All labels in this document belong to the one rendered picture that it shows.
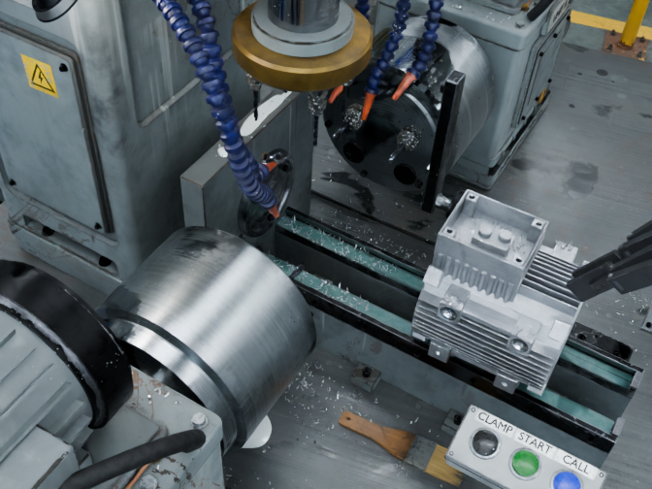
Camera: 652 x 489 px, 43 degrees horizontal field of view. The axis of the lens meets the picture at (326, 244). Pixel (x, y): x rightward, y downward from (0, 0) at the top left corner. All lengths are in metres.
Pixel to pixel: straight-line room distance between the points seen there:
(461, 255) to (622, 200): 0.71
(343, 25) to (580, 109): 0.99
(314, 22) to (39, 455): 0.59
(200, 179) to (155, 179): 0.14
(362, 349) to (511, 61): 0.56
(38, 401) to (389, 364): 0.70
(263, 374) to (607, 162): 1.04
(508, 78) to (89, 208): 0.75
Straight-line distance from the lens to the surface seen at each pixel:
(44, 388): 0.74
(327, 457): 1.28
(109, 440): 0.88
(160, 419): 0.90
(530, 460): 1.01
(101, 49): 1.08
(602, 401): 1.34
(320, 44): 1.04
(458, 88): 1.19
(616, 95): 2.04
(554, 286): 1.13
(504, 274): 1.10
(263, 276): 1.02
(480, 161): 1.65
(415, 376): 1.31
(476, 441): 1.01
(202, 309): 0.98
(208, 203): 1.18
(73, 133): 1.21
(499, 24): 1.49
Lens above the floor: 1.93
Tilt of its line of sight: 47 degrees down
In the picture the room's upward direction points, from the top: 4 degrees clockwise
